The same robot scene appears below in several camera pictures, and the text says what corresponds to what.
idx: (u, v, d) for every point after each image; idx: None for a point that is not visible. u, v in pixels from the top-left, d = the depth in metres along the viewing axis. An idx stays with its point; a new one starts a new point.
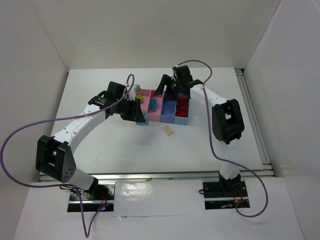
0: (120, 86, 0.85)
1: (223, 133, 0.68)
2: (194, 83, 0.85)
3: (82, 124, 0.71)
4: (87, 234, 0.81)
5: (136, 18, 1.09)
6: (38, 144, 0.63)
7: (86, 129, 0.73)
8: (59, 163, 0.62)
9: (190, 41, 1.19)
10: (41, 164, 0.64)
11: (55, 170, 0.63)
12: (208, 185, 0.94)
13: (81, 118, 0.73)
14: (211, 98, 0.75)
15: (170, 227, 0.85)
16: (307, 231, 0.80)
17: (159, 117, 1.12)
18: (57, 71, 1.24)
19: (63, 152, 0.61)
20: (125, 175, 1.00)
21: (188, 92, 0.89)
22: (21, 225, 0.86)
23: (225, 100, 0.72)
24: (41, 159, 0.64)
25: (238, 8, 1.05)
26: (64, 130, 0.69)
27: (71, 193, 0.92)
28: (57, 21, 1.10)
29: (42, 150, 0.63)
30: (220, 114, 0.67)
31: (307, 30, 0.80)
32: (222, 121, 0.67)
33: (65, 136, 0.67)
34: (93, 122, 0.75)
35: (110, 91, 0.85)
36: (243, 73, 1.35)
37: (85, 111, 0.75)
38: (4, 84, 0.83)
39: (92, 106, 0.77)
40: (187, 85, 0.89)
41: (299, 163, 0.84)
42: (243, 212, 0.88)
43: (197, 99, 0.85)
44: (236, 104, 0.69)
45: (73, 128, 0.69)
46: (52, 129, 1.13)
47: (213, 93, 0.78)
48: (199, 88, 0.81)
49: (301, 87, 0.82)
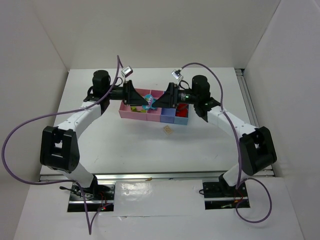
0: (104, 78, 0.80)
1: (254, 167, 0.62)
2: (212, 105, 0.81)
3: (82, 116, 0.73)
4: (90, 231, 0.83)
5: (136, 18, 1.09)
6: (43, 134, 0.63)
7: (85, 122, 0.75)
8: (66, 149, 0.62)
9: (190, 41, 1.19)
10: (45, 155, 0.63)
11: (61, 159, 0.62)
12: (208, 185, 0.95)
13: (80, 111, 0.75)
14: (237, 125, 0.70)
15: (170, 227, 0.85)
16: (307, 232, 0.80)
17: (159, 117, 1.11)
18: (57, 70, 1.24)
19: (70, 137, 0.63)
20: (121, 175, 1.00)
21: (205, 115, 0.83)
22: (21, 225, 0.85)
23: (253, 127, 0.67)
24: (46, 149, 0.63)
25: (238, 8, 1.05)
26: (66, 121, 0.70)
27: (71, 193, 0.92)
28: (57, 21, 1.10)
29: (47, 140, 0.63)
30: (249, 146, 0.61)
31: (307, 30, 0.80)
32: (252, 153, 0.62)
33: (68, 125, 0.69)
34: (91, 115, 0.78)
35: (96, 87, 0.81)
36: (243, 73, 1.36)
37: (82, 106, 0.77)
38: (4, 84, 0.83)
39: (87, 102, 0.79)
40: (203, 107, 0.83)
41: (299, 163, 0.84)
42: (249, 217, 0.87)
43: (215, 123, 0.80)
44: (266, 131, 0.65)
45: (74, 119, 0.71)
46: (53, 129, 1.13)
47: (237, 119, 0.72)
48: (219, 111, 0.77)
49: (301, 87, 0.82)
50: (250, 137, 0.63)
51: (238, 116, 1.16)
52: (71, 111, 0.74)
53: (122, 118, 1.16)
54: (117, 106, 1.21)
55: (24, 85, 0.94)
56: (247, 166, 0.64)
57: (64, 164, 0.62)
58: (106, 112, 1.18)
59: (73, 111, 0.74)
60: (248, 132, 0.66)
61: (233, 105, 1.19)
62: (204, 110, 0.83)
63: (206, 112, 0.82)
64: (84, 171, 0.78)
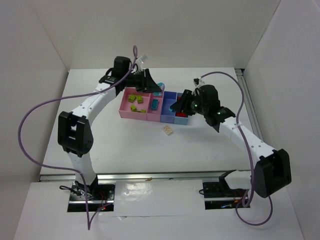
0: (125, 61, 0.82)
1: (268, 192, 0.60)
2: (226, 115, 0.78)
3: (96, 100, 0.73)
4: (89, 226, 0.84)
5: (136, 19, 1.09)
6: (59, 119, 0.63)
7: (99, 106, 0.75)
8: (80, 135, 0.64)
9: (190, 41, 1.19)
10: (62, 138, 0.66)
11: (75, 143, 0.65)
12: (208, 185, 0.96)
13: (94, 95, 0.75)
14: (253, 145, 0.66)
15: (169, 227, 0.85)
16: (307, 231, 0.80)
17: (159, 117, 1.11)
18: (57, 70, 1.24)
19: (83, 124, 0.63)
20: (121, 175, 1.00)
21: (217, 124, 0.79)
22: (20, 225, 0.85)
23: (270, 149, 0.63)
24: (62, 132, 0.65)
25: (238, 8, 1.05)
26: (80, 105, 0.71)
27: (71, 193, 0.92)
28: (58, 21, 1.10)
29: (62, 125, 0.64)
30: (266, 172, 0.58)
31: (307, 30, 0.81)
32: (268, 179, 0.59)
33: (83, 111, 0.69)
34: (105, 99, 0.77)
35: (117, 69, 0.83)
36: (243, 73, 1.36)
37: (98, 89, 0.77)
38: (4, 84, 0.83)
39: (103, 84, 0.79)
40: (216, 116, 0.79)
41: (299, 163, 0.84)
42: (253, 220, 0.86)
43: (228, 136, 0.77)
44: (285, 155, 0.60)
45: (88, 104, 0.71)
46: (53, 130, 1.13)
47: (253, 137, 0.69)
48: (234, 125, 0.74)
49: (300, 87, 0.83)
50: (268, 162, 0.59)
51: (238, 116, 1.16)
52: (85, 94, 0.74)
53: (122, 118, 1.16)
54: (117, 106, 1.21)
55: (24, 85, 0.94)
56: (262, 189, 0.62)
57: (78, 147, 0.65)
58: (105, 111, 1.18)
59: (87, 95, 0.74)
60: (266, 155, 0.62)
61: (233, 105, 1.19)
62: (216, 119, 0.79)
63: (219, 123, 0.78)
64: (88, 167, 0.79)
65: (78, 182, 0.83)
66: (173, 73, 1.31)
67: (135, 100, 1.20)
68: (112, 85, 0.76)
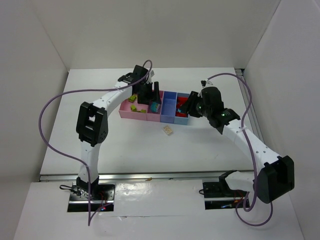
0: (145, 69, 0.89)
1: (271, 197, 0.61)
2: (230, 117, 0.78)
3: (115, 96, 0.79)
4: (89, 222, 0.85)
5: (136, 19, 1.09)
6: (80, 109, 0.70)
7: (116, 102, 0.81)
8: (98, 124, 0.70)
9: (190, 41, 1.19)
10: (81, 126, 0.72)
11: (92, 132, 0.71)
12: (208, 185, 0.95)
13: (113, 91, 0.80)
14: (258, 150, 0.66)
15: (170, 227, 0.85)
16: (307, 232, 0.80)
17: (159, 117, 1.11)
18: (57, 70, 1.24)
19: (102, 115, 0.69)
20: (121, 175, 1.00)
21: (221, 126, 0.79)
22: (20, 224, 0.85)
23: (276, 156, 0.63)
24: (81, 121, 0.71)
25: (238, 8, 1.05)
26: (100, 98, 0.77)
27: (71, 193, 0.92)
28: (58, 21, 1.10)
29: (82, 114, 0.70)
30: (270, 180, 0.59)
31: (307, 30, 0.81)
32: (272, 186, 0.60)
33: (102, 103, 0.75)
34: (122, 97, 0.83)
35: (136, 73, 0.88)
36: (243, 73, 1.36)
37: (116, 86, 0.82)
38: (4, 84, 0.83)
39: (121, 83, 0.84)
40: (220, 118, 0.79)
41: (299, 163, 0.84)
42: (253, 221, 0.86)
43: (232, 139, 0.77)
44: (290, 162, 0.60)
45: (108, 98, 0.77)
46: (52, 129, 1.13)
47: (258, 142, 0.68)
48: (238, 128, 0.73)
49: (300, 87, 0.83)
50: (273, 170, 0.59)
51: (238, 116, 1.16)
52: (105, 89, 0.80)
53: (122, 118, 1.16)
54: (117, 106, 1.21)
55: (24, 85, 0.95)
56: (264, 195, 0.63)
57: (94, 137, 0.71)
58: None
59: (107, 90, 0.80)
60: (271, 162, 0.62)
61: (233, 105, 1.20)
62: (219, 120, 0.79)
63: (223, 125, 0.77)
64: (94, 164, 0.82)
65: (80, 179, 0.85)
66: (173, 73, 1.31)
67: (135, 100, 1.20)
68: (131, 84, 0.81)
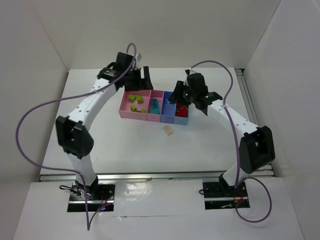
0: (129, 56, 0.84)
1: (252, 165, 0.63)
2: (213, 98, 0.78)
3: (94, 101, 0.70)
4: (88, 227, 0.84)
5: (136, 19, 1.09)
6: (56, 124, 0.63)
7: (97, 106, 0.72)
8: (78, 140, 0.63)
9: (190, 41, 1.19)
10: (61, 141, 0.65)
11: (75, 147, 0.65)
12: (208, 185, 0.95)
13: (92, 95, 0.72)
14: (238, 123, 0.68)
15: (170, 227, 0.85)
16: (307, 232, 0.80)
17: (159, 117, 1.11)
18: (57, 70, 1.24)
19: (80, 130, 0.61)
20: (121, 175, 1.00)
21: (205, 107, 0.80)
22: (20, 225, 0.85)
23: (254, 126, 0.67)
24: (60, 137, 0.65)
25: (238, 8, 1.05)
26: (77, 108, 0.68)
27: (71, 193, 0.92)
28: (58, 21, 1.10)
29: (60, 130, 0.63)
30: (251, 147, 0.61)
31: (307, 29, 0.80)
32: (252, 154, 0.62)
33: (79, 114, 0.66)
34: (102, 98, 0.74)
35: (119, 62, 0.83)
36: (243, 73, 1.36)
37: (95, 87, 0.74)
38: (4, 84, 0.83)
39: (101, 80, 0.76)
40: (203, 99, 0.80)
41: (299, 163, 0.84)
42: (250, 218, 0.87)
43: (215, 117, 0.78)
44: (267, 131, 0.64)
45: (85, 106, 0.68)
46: (52, 130, 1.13)
47: (238, 116, 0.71)
48: (220, 106, 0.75)
49: (301, 87, 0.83)
50: (252, 138, 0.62)
51: None
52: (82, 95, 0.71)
53: (122, 118, 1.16)
54: (117, 106, 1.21)
55: (24, 85, 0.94)
56: (246, 165, 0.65)
57: (78, 151, 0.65)
58: (106, 111, 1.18)
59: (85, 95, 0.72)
60: (250, 132, 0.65)
61: (233, 105, 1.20)
62: (203, 101, 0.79)
63: (207, 106, 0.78)
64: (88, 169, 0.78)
65: (78, 182, 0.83)
66: (173, 73, 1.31)
67: (135, 100, 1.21)
68: (111, 83, 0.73)
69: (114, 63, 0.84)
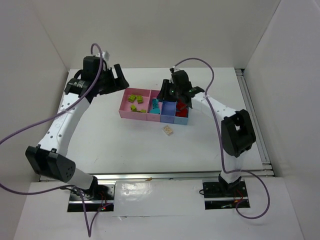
0: (96, 60, 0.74)
1: (235, 147, 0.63)
2: (196, 91, 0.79)
3: (65, 122, 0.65)
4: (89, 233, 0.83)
5: (135, 19, 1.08)
6: (28, 157, 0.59)
7: (71, 126, 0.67)
8: (55, 168, 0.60)
9: (190, 41, 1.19)
10: (39, 171, 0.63)
11: (54, 173, 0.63)
12: (208, 185, 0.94)
13: (62, 115, 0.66)
14: (218, 109, 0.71)
15: (170, 227, 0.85)
16: (307, 232, 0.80)
17: (159, 117, 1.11)
18: (57, 70, 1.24)
19: (55, 159, 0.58)
20: (121, 175, 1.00)
21: (189, 101, 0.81)
22: (21, 225, 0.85)
23: (234, 111, 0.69)
24: (36, 167, 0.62)
25: (238, 8, 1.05)
26: (48, 134, 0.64)
27: (71, 193, 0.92)
28: (58, 21, 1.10)
29: (34, 161, 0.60)
30: (230, 128, 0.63)
31: (307, 29, 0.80)
32: (233, 135, 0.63)
33: (52, 142, 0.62)
34: (76, 115, 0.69)
35: (87, 70, 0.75)
36: (243, 73, 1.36)
37: (65, 105, 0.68)
38: (4, 84, 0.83)
39: (70, 96, 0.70)
40: (187, 94, 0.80)
41: (299, 163, 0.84)
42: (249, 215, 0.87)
43: (199, 109, 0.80)
44: (246, 114, 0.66)
45: (57, 130, 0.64)
46: (50, 127, 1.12)
47: (219, 104, 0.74)
48: (202, 97, 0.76)
49: (301, 87, 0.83)
50: (231, 121, 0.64)
51: None
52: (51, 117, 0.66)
53: (122, 118, 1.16)
54: (116, 106, 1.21)
55: (24, 85, 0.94)
56: (230, 147, 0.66)
57: (59, 176, 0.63)
58: (106, 111, 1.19)
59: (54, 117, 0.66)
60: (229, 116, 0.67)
61: (233, 105, 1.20)
62: (187, 96, 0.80)
63: (190, 99, 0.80)
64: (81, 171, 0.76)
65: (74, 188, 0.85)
66: None
67: (135, 100, 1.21)
68: (80, 98, 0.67)
69: (82, 70, 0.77)
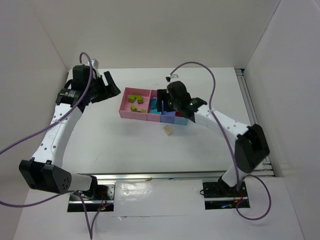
0: (86, 69, 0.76)
1: (251, 165, 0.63)
2: (198, 104, 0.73)
3: (58, 133, 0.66)
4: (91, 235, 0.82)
5: (135, 19, 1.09)
6: (23, 171, 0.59)
7: (64, 136, 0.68)
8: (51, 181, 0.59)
9: (190, 41, 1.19)
10: (33, 185, 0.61)
11: (49, 187, 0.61)
12: (208, 185, 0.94)
13: (54, 126, 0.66)
14: (229, 126, 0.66)
15: (169, 227, 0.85)
16: (307, 232, 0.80)
17: (159, 117, 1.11)
18: (57, 70, 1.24)
19: (51, 170, 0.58)
20: (121, 175, 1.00)
21: (192, 115, 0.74)
22: (21, 225, 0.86)
23: (245, 126, 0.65)
24: (31, 181, 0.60)
25: (238, 8, 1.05)
26: (41, 146, 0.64)
27: (71, 194, 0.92)
28: (58, 22, 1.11)
29: (28, 175, 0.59)
30: (246, 148, 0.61)
31: (307, 30, 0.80)
32: (249, 154, 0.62)
33: (46, 154, 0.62)
34: (68, 125, 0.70)
35: (77, 79, 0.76)
36: (243, 73, 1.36)
37: (57, 116, 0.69)
38: (5, 84, 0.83)
39: (62, 106, 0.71)
40: (188, 107, 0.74)
41: (299, 163, 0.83)
42: (249, 215, 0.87)
43: (203, 123, 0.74)
44: (259, 129, 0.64)
45: (51, 142, 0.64)
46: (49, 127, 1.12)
47: (225, 117, 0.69)
48: (207, 111, 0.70)
49: (301, 87, 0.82)
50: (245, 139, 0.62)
51: (238, 116, 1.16)
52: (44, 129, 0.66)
53: (122, 118, 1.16)
54: (116, 106, 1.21)
55: (24, 85, 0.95)
56: (244, 165, 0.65)
57: (55, 189, 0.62)
58: (106, 111, 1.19)
59: (47, 129, 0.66)
60: (242, 133, 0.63)
61: (233, 105, 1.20)
62: (189, 110, 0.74)
63: (193, 114, 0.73)
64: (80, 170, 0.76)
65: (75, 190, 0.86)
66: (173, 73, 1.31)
67: (135, 100, 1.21)
68: (72, 108, 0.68)
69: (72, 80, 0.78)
